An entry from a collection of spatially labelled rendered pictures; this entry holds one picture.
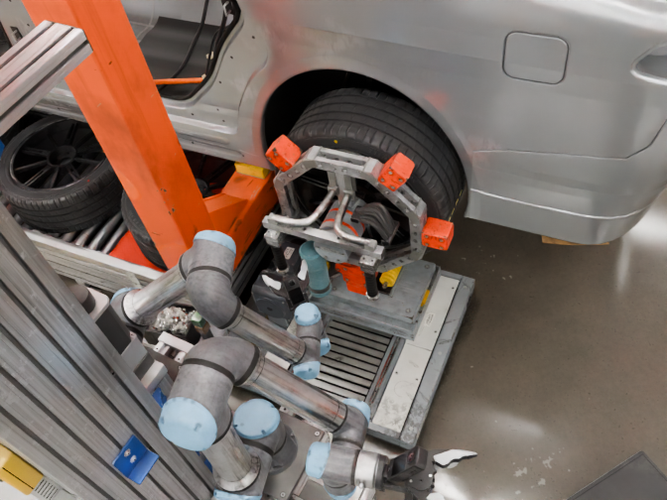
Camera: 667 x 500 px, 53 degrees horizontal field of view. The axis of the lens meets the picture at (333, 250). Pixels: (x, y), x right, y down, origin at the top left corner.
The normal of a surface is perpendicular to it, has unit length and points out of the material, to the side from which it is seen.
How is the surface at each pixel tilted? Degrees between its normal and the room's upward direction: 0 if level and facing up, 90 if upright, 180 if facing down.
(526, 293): 0
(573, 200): 90
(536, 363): 0
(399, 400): 0
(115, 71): 90
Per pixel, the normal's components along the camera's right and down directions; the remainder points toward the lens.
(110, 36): 0.91, 0.26
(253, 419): -0.09, -0.70
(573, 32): -0.41, 0.66
